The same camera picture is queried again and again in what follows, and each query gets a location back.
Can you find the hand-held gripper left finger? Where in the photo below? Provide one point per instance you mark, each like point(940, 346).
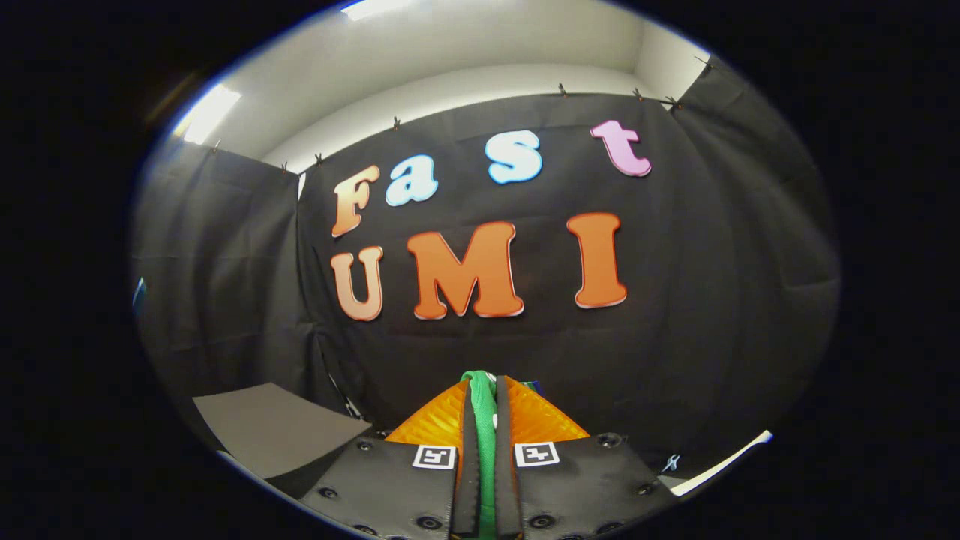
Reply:
point(465, 450)

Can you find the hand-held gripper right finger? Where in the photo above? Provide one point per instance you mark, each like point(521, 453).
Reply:
point(505, 450)

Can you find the green polo shirt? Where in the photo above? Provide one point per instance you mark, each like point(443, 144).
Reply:
point(486, 420)

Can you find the white board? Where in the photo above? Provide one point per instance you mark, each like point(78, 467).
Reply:
point(720, 463)

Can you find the black backdrop cloth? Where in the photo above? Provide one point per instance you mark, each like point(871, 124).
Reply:
point(712, 300)

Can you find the long ceiling light panel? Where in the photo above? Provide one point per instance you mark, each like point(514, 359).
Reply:
point(375, 7)

